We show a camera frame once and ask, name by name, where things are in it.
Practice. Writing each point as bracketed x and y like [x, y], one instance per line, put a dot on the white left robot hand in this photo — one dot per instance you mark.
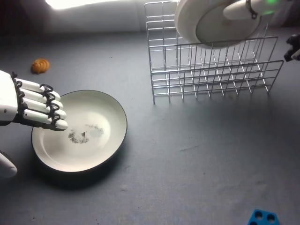
[9, 100]

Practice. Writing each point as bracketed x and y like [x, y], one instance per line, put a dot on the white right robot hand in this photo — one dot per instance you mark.
[236, 10]

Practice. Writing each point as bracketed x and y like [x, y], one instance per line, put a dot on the white plate dark rim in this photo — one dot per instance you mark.
[82, 145]
[211, 28]

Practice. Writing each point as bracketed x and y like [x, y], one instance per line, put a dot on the orange swirl cookie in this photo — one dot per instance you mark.
[41, 65]

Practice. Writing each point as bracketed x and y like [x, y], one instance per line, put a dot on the blue pentagon block with holes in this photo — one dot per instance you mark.
[264, 212]

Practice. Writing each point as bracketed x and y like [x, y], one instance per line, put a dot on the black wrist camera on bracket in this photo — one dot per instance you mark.
[294, 41]

